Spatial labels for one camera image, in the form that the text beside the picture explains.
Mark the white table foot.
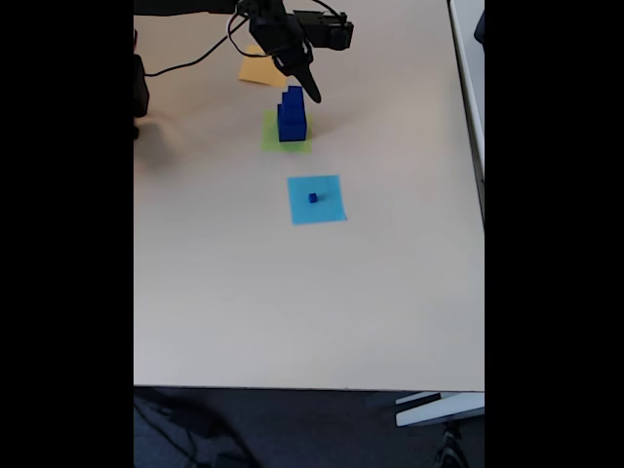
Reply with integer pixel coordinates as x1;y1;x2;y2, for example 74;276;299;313
394;391;486;429

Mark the blue paper square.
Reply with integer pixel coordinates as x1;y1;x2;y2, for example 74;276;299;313
287;174;348;225

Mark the pale orange paper square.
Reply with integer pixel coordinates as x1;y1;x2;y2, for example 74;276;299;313
237;44;290;88

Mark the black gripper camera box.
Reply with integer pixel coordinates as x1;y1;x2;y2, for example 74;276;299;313
291;10;355;50

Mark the black floor cable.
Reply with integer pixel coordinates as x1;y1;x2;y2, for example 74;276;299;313
134;389;257;468

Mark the extra large blue cube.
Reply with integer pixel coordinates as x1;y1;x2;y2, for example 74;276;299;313
276;103;310;143

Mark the green paper square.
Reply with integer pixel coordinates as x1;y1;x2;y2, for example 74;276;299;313
260;109;313;155

